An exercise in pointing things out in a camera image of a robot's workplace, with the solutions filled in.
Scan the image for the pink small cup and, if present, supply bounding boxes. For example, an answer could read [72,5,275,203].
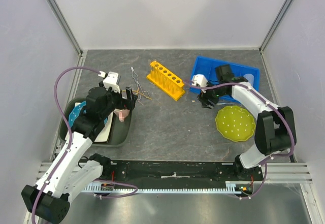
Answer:
[114,109,130,122]

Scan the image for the slotted cable duct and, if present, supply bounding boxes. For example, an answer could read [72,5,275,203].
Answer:
[81,182,241,194]

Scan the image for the yellow test tube rack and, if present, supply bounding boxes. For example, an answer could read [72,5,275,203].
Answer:
[147,60,185,101]

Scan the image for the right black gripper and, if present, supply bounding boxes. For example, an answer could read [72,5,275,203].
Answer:
[197,80,226,110]

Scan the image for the green dotted plate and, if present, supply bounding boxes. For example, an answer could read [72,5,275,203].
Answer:
[215,106,256,142]

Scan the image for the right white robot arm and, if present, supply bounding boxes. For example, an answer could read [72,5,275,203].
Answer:
[191,65,297,180]

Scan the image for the metal crucible tongs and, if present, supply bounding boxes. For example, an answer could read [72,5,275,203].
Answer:
[131,67,143,90]

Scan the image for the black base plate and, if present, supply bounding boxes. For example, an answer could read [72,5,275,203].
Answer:
[100,160,263,189]

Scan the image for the blue plastic bin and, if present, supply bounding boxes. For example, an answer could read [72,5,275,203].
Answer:
[190,56,261,106]

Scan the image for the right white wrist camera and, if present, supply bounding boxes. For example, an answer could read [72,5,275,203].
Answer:
[191,74,208,87]

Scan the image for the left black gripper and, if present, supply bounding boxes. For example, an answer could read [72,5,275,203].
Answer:
[99,81,137,119]

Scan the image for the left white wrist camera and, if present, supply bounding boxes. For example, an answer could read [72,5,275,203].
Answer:
[103,72,120,93]

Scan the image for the plastic wash bottle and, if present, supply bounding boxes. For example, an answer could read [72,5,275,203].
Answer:
[243,73,254,85]

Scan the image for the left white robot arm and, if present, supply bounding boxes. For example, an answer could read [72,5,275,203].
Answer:
[21,86,138,223]

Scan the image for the glass stirring rod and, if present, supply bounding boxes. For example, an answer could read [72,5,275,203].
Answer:
[149,60,155,78]

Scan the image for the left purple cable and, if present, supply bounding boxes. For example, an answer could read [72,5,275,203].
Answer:
[30,66,139,224]

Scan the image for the blue dotted plate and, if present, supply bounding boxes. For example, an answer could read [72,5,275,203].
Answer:
[68,101,86,129]

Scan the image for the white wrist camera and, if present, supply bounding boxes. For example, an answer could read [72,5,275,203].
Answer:
[191,74,208,87]
[103,72,120,93]

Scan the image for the dark green tray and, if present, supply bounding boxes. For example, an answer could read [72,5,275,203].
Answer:
[58,98,132,147]

